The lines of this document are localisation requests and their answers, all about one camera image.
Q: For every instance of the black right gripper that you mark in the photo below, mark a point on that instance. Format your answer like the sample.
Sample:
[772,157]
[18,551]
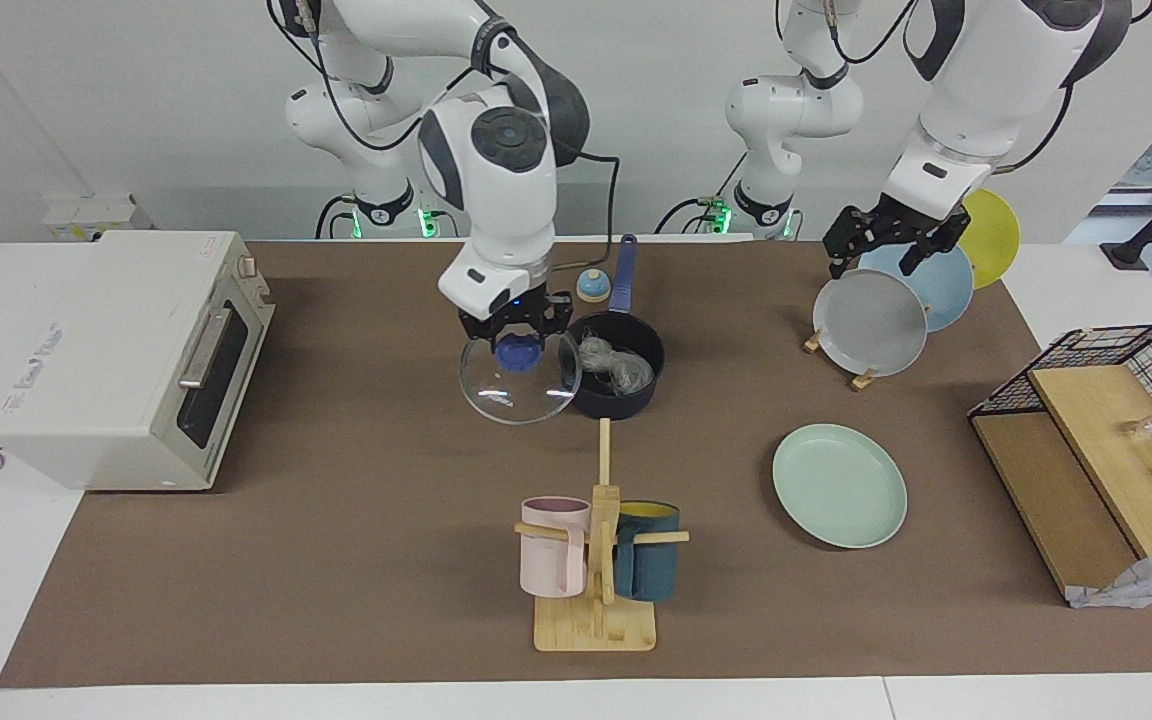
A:
[516,312]

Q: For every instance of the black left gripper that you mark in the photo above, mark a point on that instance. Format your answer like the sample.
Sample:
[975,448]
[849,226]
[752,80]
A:
[886,225]

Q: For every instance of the glass lid purple knob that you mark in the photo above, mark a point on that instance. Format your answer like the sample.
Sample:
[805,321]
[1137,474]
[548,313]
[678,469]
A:
[511,395]

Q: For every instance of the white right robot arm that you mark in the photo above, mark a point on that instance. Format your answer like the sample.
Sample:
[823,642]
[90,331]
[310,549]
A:
[496,170]

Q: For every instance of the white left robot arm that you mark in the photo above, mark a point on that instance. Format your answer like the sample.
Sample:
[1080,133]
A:
[976,90]

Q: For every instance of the grey plate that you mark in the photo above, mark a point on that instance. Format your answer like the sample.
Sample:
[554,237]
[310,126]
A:
[871,325]

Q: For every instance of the light blue plate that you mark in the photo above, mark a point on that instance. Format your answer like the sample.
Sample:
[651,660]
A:
[946,290]

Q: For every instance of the wooden plate rack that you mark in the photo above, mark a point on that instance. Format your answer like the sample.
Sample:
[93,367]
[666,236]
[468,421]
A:
[862,380]

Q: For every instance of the yellow plate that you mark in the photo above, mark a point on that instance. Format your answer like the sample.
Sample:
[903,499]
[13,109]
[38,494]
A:
[996,235]

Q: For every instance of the light green plate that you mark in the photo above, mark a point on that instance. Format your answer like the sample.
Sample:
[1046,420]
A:
[841,487]

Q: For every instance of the pink mug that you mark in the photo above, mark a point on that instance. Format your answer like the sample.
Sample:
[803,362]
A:
[548,560]

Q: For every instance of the dark teal mug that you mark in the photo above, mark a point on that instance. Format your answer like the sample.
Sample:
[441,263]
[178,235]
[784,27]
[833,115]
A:
[648,570]

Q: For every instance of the brown table mat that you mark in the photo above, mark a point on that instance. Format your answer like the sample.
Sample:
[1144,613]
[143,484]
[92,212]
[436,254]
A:
[336,560]

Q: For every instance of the brown wooden board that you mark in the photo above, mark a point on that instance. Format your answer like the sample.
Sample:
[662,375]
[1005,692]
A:
[1056,500]

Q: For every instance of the wooden mug tree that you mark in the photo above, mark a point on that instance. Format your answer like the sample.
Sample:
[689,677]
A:
[596,625]

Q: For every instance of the cream toaster oven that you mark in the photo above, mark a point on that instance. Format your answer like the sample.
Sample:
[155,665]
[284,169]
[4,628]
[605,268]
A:
[96,360]

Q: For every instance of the patterned white cloth bag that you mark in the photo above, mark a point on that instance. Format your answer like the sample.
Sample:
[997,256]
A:
[1151,585]

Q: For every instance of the white power strip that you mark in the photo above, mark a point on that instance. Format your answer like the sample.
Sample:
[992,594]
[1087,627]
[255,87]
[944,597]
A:
[96,215]

